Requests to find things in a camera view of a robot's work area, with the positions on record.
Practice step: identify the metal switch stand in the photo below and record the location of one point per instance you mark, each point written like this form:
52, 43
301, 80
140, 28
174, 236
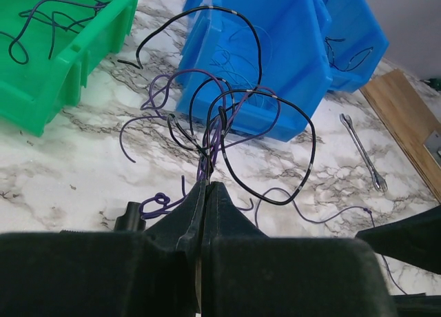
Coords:
433, 146

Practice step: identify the blue plastic bin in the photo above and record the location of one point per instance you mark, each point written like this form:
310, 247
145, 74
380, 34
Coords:
273, 43
354, 43

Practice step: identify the blue plastic bin right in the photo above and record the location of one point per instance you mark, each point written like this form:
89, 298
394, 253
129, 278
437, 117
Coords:
354, 43

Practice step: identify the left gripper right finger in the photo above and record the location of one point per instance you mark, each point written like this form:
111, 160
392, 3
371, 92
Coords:
223, 218

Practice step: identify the small silver wrench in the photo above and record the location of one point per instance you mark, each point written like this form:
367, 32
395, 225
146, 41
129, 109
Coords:
378, 181

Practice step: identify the blue plastic bin left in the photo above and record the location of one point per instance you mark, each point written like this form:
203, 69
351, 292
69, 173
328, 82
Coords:
273, 43

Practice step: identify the green plastic bin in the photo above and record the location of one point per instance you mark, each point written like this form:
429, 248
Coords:
48, 50

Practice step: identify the wooden board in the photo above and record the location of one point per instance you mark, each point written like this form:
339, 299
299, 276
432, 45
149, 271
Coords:
409, 121

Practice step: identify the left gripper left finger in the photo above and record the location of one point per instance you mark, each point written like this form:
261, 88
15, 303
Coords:
180, 231

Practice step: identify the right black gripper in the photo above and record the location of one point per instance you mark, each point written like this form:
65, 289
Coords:
414, 240

